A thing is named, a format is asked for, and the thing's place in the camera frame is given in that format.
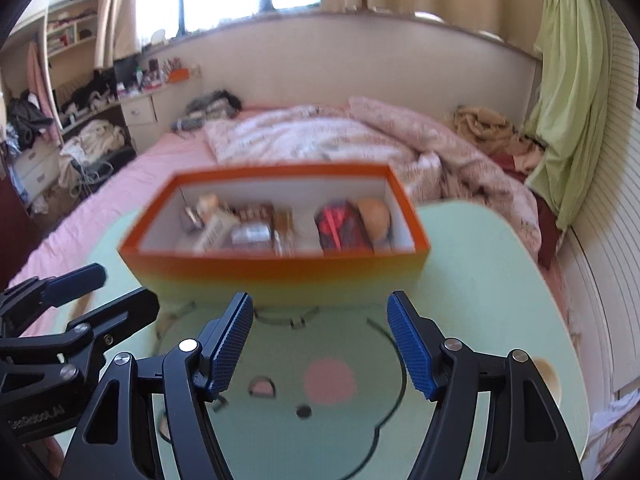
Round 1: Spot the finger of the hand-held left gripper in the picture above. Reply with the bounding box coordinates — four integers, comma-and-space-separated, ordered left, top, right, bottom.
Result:
62, 287, 161, 361
0, 262, 107, 313

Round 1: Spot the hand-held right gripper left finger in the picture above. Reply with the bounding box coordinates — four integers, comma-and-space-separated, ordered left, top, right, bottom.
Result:
62, 291, 254, 480

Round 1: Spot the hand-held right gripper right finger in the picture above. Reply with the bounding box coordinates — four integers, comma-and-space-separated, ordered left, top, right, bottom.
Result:
387, 290, 583, 480

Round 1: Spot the orange cardboard box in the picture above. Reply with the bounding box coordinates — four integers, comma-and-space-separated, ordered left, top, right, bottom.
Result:
117, 162, 432, 308

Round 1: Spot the white cream tube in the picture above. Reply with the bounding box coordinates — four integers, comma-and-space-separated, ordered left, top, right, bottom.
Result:
192, 210, 236, 253

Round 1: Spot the plush doll keychain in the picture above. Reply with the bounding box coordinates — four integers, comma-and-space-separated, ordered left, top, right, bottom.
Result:
196, 194, 226, 216

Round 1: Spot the black case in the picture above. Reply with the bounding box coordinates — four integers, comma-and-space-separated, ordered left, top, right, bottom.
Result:
315, 200, 373, 252

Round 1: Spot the peach bun squishy toy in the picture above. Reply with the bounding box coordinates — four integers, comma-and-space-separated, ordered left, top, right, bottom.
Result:
356, 197, 392, 241

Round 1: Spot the brown card box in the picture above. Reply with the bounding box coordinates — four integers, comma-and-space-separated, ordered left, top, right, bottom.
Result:
235, 202, 275, 223

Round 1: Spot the green cartoon desktop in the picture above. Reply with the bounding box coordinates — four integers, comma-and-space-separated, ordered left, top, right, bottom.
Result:
52, 200, 591, 480

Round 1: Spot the brown wooden cabinet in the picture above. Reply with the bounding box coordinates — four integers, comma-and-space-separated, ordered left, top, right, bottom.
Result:
0, 160, 38, 246

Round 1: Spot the pink bed sheet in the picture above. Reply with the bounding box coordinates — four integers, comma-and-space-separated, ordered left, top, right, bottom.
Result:
7, 104, 573, 321

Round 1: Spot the white low drawer unit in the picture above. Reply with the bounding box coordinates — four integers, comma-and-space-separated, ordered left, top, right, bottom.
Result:
12, 137, 63, 193

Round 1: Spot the black bag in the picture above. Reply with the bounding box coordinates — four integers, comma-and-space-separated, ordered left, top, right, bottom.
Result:
97, 147, 137, 173

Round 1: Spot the white clothes pile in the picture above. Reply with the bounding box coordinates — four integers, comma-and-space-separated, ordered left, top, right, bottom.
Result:
59, 119, 126, 186

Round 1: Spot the dark clothes heap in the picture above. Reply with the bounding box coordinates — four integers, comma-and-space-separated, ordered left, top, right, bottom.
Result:
6, 92, 51, 148

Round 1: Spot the dark red cloth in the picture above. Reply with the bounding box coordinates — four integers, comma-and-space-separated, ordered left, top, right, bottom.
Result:
495, 152, 561, 266

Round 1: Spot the white drawer cabinet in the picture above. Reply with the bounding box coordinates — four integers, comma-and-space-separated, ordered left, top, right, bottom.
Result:
120, 85, 173, 128

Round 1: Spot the black clothes heap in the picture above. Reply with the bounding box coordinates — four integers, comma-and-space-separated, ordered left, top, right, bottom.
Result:
70, 72, 117, 108

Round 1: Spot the pink hanging garment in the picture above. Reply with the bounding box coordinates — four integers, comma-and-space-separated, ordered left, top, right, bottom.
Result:
27, 42, 56, 121

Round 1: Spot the black monitor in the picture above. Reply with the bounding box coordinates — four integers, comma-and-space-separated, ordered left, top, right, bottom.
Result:
113, 57, 141, 96

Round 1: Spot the white printed cloth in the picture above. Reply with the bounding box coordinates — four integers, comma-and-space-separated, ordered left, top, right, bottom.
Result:
590, 390, 640, 466

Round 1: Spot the white slatted panel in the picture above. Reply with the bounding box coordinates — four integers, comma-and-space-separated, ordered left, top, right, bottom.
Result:
555, 0, 640, 396

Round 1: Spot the grey clothes pile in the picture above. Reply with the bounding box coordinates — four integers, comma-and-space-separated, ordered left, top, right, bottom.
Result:
172, 89, 243, 133

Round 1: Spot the pink floral blanket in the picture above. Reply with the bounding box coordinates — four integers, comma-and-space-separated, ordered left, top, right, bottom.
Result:
204, 96, 543, 261

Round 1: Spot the beige clothes pile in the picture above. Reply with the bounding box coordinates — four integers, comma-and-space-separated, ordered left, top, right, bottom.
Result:
452, 105, 546, 173

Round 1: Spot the white bookshelf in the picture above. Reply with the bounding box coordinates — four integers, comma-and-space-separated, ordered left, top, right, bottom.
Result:
45, 0, 101, 58

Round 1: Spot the green curtain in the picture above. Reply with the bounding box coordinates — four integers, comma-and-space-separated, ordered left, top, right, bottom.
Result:
522, 0, 623, 231

